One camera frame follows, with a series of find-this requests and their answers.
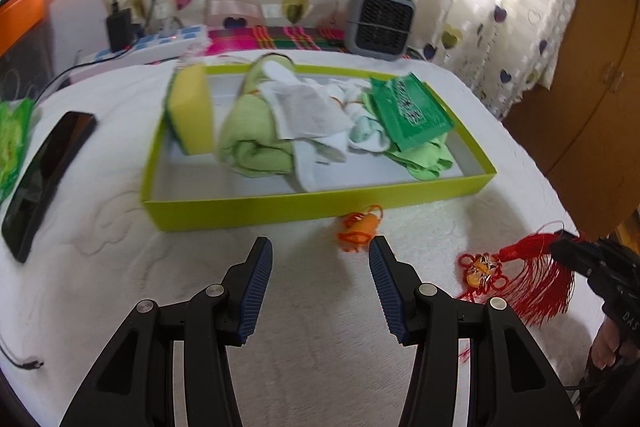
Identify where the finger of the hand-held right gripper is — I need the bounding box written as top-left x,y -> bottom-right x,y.
550,239 -> 597,279
560,231 -> 626,258

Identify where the black charging cable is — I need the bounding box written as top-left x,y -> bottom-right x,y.
0,337 -> 43,370

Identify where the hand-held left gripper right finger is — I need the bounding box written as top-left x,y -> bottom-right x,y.
369,235 -> 581,427

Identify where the red tassel knot ornament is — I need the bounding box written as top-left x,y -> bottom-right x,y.
457,229 -> 578,333

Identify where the yellow sponge green scourer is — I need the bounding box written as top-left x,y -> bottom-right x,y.
165,64 -> 216,156

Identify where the small orange ornament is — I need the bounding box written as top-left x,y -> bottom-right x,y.
337,205 -> 383,254

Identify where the grey portable heater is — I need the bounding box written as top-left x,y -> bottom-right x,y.
344,0 -> 416,58

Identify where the white printed wrapper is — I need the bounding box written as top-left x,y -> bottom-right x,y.
172,49 -> 206,70

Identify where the green foil packet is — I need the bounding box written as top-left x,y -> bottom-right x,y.
371,74 -> 456,152

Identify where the black charger adapter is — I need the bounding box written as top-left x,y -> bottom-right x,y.
106,9 -> 135,51

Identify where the white mesh sachet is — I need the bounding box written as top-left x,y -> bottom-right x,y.
265,86 -> 353,142

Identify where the black smartphone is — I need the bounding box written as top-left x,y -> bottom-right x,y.
1,111 -> 97,264

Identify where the orange shelf tray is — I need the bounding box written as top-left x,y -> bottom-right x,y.
0,0 -> 46,55

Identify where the green towel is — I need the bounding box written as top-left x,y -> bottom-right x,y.
215,54 -> 301,178

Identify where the light green cloth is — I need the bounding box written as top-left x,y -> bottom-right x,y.
385,134 -> 455,181

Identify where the yellow-green shallow cardboard box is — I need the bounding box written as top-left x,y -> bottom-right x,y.
140,61 -> 497,234

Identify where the white socks bundle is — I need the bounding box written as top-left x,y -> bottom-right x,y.
320,77 -> 393,154

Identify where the white blue power strip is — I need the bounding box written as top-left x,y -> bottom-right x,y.
75,24 -> 210,68

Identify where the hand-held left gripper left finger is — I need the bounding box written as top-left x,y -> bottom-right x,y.
60,236 -> 273,427

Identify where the green tissue packet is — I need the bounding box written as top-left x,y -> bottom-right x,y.
0,99 -> 36,205

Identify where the wooden wardrobe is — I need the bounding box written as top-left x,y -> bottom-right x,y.
505,0 -> 640,238

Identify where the plaid cloth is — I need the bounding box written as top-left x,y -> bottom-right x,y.
207,25 -> 426,58

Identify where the person's right hand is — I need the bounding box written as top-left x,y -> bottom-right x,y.
590,321 -> 632,369

